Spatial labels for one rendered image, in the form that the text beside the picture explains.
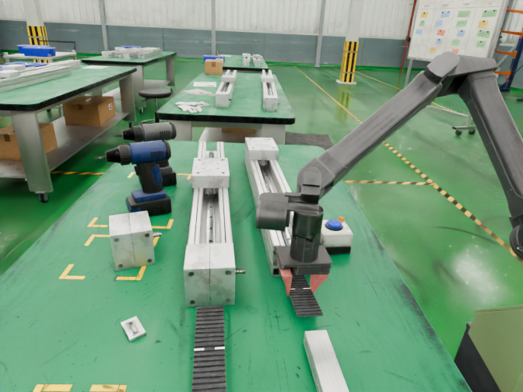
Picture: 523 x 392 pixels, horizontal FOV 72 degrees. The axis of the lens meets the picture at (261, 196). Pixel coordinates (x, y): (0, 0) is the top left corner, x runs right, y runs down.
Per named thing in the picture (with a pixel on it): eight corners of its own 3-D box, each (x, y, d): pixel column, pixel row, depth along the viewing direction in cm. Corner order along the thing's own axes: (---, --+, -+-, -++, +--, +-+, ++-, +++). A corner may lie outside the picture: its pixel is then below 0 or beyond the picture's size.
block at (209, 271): (246, 304, 75) (247, 267, 71) (185, 307, 74) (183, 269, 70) (243, 277, 83) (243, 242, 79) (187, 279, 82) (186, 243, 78)
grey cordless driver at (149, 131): (180, 184, 130) (177, 124, 120) (122, 194, 121) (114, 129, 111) (173, 177, 136) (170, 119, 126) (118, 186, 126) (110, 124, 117)
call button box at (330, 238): (350, 253, 94) (353, 232, 91) (314, 255, 93) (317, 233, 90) (340, 237, 101) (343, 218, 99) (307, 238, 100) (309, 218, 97)
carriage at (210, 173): (229, 196, 109) (229, 175, 106) (192, 196, 108) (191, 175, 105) (227, 176, 124) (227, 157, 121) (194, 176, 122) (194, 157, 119)
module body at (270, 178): (313, 274, 85) (317, 243, 82) (271, 276, 84) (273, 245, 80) (267, 161, 157) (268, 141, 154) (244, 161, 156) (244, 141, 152)
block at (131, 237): (166, 262, 87) (163, 228, 83) (115, 271, 83) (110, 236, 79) (159, 241, 96) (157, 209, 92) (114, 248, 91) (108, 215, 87)
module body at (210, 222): (232, 278, 83) (233, 246, 79) (187, 279, 82) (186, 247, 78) (223, 161, 155) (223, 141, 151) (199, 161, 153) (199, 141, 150)
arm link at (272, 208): (322, 166, 68) (319, 184, 76) (261, 161, 70) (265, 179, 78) (317, 228, 64) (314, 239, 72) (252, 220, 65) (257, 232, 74)
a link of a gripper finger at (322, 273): (286, 284, 80) (289, 247, 76) (317, 282, 81) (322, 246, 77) (292, 305, 74) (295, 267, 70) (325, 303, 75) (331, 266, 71)
